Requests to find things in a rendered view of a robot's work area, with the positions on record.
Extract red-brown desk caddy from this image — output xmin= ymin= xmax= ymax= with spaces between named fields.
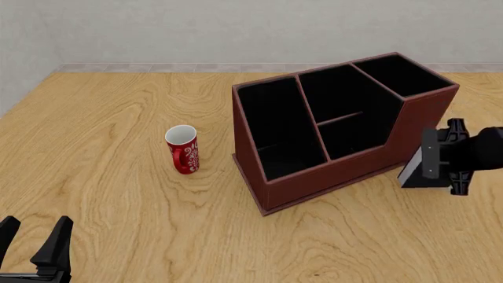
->
xmin=230 ymin=51 xmax=461 ymax=218

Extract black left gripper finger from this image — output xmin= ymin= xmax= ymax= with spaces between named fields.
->
xmin=0 ymin=215 xmax=22 ymax=266
xmin=30 ymin=215 xmax=75 ymax=274

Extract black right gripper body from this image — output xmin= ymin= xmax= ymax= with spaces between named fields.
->
xmin=439 ymin=138 xmax=472 ymax=175

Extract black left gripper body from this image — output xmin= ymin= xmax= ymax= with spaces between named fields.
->
xmin=0 ymin=266 xmax=74 ymax=283

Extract red mug with white pattern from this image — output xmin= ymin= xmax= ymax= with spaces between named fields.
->
xmin=164 ymin=124 xmax=200 ymax=175

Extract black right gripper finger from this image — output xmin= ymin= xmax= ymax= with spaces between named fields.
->
xmin=446 ymin=117 xmax=471 ymax=145
xmin=449 ymin=170 xmax=474 ymax=197

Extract small flat dark plate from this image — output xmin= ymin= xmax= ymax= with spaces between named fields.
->
xmin=421 ymin=127 xmax=450 ymax=180

